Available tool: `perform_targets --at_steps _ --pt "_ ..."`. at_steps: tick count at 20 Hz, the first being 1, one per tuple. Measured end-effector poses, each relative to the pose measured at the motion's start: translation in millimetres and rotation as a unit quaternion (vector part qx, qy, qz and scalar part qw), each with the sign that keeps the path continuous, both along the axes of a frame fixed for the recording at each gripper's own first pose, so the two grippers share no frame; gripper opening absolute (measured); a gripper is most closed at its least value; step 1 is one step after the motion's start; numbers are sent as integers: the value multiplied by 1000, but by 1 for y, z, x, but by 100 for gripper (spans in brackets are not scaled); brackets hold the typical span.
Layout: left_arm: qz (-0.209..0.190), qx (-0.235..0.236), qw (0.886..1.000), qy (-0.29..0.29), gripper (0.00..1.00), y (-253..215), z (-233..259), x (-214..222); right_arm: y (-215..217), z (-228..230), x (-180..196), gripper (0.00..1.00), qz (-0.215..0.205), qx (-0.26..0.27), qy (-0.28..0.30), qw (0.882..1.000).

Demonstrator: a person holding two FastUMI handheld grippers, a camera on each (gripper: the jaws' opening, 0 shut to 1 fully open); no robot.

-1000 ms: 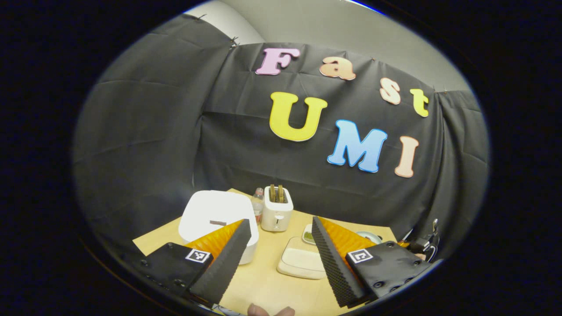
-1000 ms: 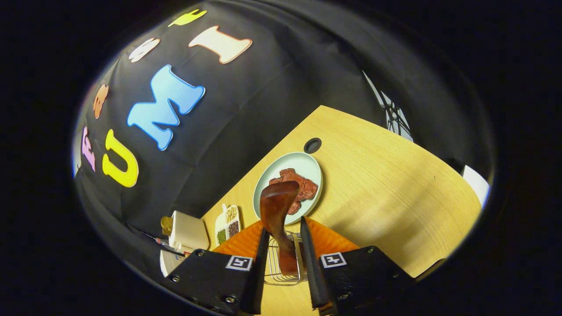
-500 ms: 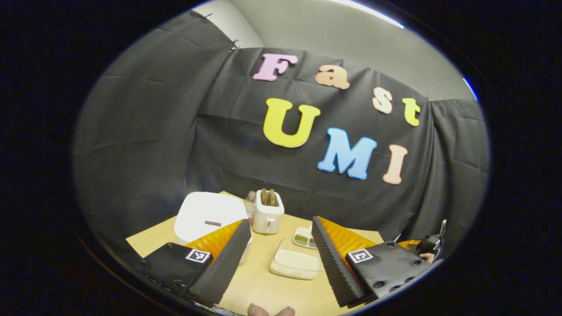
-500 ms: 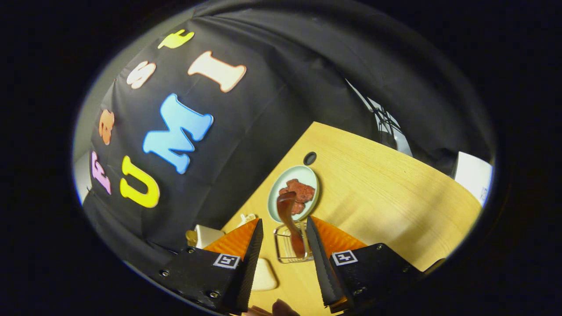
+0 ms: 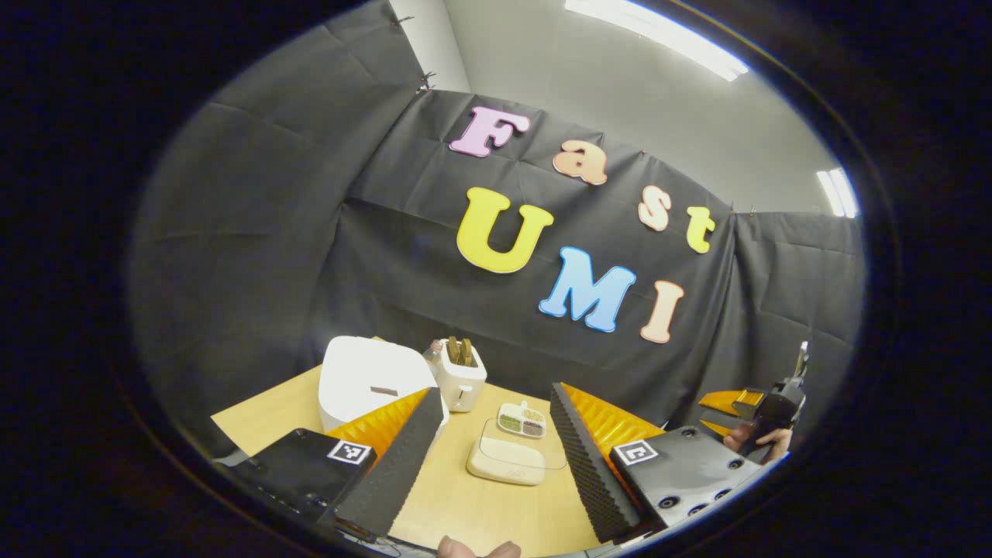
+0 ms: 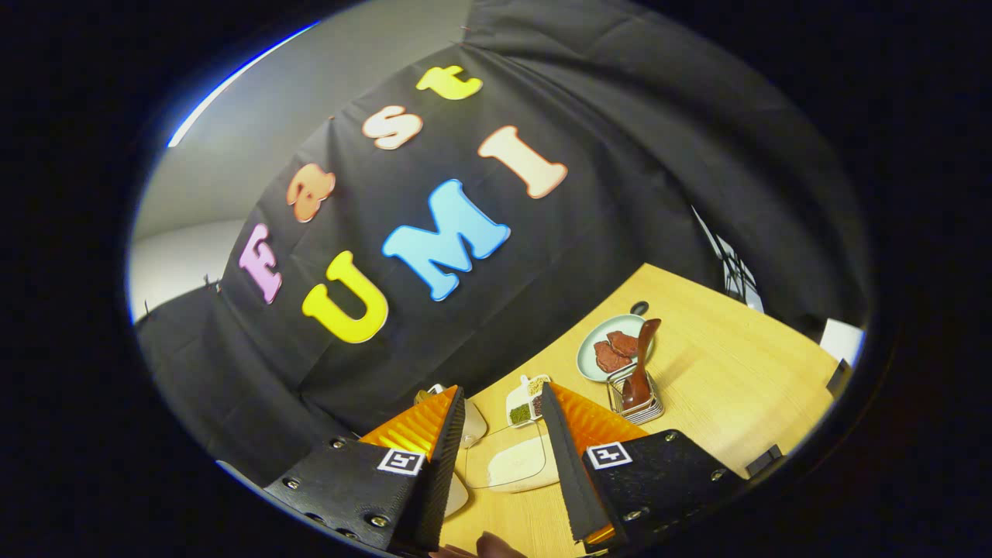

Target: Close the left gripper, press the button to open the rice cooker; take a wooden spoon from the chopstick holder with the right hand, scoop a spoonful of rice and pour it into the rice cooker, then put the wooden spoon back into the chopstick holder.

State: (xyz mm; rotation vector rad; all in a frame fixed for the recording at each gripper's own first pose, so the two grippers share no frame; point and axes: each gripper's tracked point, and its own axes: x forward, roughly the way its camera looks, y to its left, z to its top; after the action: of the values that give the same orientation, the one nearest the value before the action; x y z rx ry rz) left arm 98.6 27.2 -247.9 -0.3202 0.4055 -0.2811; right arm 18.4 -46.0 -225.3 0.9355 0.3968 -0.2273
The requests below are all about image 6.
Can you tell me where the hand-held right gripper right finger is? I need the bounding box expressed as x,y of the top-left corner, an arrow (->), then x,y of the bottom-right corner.
540,381 -> 749,553

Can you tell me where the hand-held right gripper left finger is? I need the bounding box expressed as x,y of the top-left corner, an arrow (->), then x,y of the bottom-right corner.
263,385 -> 466,553

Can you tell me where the white rice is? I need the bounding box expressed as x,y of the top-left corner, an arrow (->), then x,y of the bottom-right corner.
487,436 -> 560,493

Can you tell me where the wire chopstick holder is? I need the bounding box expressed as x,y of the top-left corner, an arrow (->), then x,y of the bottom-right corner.
606,364 -> 665,425

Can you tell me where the brown wooden spoon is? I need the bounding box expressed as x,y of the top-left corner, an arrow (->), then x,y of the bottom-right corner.
622,318 -> 662,409

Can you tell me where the clear glass container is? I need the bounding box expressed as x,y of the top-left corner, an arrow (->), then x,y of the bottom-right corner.
463,418 -> 563,494

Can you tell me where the white toaster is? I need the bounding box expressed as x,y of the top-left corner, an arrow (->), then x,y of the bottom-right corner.
415,384 -> 489,449

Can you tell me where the white divided dish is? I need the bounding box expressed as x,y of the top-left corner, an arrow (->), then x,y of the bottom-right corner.
505,374 -> 551,428

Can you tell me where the pale green plate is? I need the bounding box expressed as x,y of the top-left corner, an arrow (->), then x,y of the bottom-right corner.
576,314 -> 656,383

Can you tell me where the small black block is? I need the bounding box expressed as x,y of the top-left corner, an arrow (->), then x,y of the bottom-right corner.
746,444 -> 784,477

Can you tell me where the metal tripod stand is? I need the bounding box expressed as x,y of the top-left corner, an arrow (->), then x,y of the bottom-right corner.
692,205 -> 764,312

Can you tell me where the white box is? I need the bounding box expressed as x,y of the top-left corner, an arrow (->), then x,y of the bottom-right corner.
820,318 -> 865,367

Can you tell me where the black backdrop cloth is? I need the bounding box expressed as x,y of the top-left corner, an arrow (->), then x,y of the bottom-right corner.
136,0 -> 873,481

